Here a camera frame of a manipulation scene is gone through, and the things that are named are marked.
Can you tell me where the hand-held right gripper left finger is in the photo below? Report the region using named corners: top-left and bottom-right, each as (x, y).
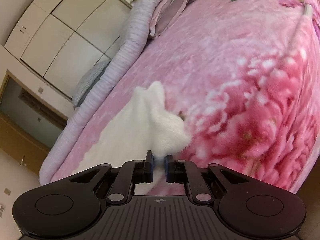
top-left (70, 151), bottom-right (154, 204)

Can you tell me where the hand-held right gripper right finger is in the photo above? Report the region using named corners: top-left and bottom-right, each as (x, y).
top-left (164, 154), bottom-right (250, 204)

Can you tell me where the cream white fluffy sweater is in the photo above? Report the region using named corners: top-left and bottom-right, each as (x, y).
top-left (77, 81), bottom-right (193, 195)

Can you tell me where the pink floral blanket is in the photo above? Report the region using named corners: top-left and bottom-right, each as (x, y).
top-left (40, 0), bottom-right (320, 195)

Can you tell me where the lilac striped quilt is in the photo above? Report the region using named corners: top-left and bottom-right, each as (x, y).
top-left (39, 0), bottom-right (182, 184)

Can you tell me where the wooden door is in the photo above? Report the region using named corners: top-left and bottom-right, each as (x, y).
top-left (0, 70), bottom-right (68, 175)

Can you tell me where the purple pillow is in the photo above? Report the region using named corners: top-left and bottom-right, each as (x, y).
top-left (150, 0), bottom-right (197, 39)

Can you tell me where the cream wardrobe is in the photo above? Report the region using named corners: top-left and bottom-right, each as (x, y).
top-left (4, 0), bottom-right (140, 100)

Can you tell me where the white rod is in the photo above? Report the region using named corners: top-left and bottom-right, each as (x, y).
top-left (282, 4), bottom-right (313, 58)

